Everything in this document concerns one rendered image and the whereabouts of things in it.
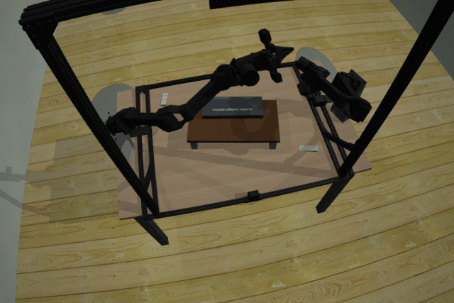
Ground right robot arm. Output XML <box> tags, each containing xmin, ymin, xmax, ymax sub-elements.
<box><xmin>296</xmin><ymin>56</ymin><xmax>372</xmax><ymax>123</ymax></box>

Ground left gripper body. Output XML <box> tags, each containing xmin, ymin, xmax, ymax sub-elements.
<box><xmin>249</xmin><ymin>28</ymin><xmax>282</xmax><ymax>83</ymax></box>

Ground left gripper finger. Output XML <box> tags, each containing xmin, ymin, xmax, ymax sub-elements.
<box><xmin>270</xmin><ymin>43</ymin><xmax>294</xmax><ymax>55</ymax></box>
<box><xmin>275</xmin><ymin>49</ymin><xmax>294</xmax><ymax>66</ymax></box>

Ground brown wooden stand with grey legs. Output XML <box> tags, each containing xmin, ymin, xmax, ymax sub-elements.
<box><xmin>187</xmin><ymin>100</ymin><xmax>280</xmax><ymax>149</ymax></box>

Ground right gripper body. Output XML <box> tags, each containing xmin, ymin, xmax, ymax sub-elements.
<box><xmin>301</xmin><ymin>73</ymin><xmax>327</xmax><ymax>107</ymax></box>

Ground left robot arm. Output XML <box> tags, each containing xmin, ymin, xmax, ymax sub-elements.
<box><xmin>105</xmin><ymin>50</ymin><xmax>279</xmax><ymax>136</ymax></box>

